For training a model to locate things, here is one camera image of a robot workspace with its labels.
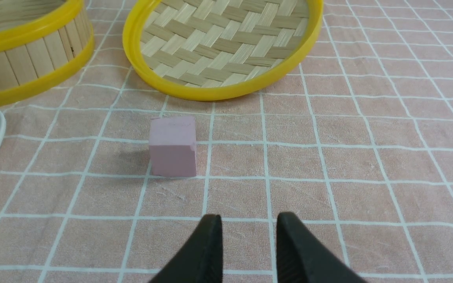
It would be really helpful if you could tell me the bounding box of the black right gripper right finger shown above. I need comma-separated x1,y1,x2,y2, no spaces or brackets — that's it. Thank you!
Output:
276,212,366,283

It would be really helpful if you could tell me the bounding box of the pink cube block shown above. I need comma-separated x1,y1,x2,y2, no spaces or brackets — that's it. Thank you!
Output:
149,116,197,178

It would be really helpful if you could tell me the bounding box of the yellow rimmed woven steamer lid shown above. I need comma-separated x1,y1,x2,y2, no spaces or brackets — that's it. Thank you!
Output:
123,0,324,101

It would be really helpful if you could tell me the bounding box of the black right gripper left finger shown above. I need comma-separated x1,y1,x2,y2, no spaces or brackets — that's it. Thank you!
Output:
150,214,223,283

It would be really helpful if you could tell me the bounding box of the yellow rimmed bamboo steamer basket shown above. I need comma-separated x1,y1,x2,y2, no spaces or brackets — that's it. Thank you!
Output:
0,0,95,107

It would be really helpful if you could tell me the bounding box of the pink checkered tablecloth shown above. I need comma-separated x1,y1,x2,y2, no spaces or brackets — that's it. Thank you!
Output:
0,0,453,283

